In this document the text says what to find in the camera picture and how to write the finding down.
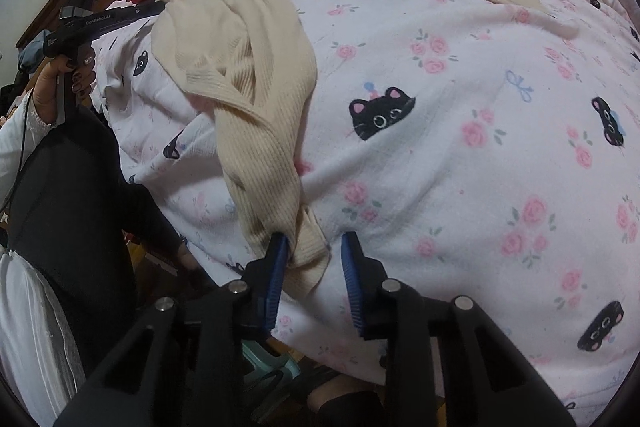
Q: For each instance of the person's left hand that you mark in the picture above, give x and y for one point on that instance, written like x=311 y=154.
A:
x=46 y=84

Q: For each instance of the green slipper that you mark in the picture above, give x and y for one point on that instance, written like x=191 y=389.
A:
x=270 y=367

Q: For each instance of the person's left forearm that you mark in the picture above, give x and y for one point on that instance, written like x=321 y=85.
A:
x=20 y=142

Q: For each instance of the cream ribbed sweater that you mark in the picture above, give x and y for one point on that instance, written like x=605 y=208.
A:
x=240 y=47

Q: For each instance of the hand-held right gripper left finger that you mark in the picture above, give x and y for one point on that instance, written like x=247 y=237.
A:
x=278 y=259

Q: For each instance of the blue-grey cloth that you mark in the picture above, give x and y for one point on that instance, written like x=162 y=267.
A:
x=31 y=52

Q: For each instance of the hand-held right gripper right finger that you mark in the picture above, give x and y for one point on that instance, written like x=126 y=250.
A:
x=350 y=267

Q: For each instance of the cat print bed sheet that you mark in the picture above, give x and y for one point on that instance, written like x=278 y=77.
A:
x=450 y=207

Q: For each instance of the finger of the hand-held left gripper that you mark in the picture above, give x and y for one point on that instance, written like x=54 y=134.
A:
x=147 y=9

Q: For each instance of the person's white skirt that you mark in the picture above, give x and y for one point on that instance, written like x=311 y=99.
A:
x=30 y=332

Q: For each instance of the person's black top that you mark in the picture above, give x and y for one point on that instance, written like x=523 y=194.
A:
x=75 y=207

